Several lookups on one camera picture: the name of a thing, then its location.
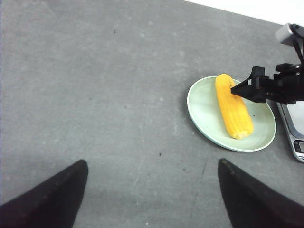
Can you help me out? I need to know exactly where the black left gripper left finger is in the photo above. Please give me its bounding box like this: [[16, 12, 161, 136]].
[[0, 160, 88, 228]]

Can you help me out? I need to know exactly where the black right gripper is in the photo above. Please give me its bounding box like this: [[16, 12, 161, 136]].
[[230, 63, 304, 105]]

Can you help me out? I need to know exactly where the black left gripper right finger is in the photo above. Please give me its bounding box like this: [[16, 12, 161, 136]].
[[218, 159, 304, 228]]

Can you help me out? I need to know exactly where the yellow corn cob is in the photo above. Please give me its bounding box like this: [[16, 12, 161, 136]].
[[215, 74, 254, 140]]

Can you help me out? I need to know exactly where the silver digital kitchen scale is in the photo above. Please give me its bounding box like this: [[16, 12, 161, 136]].
[[276, 101, 304, 163]]

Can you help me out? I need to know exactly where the light green plate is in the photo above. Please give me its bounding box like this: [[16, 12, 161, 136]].
[[187, 76, 276, 152]]

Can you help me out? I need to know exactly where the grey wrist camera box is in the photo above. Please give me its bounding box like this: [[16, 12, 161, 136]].
[[275, 23, 304, 49]]

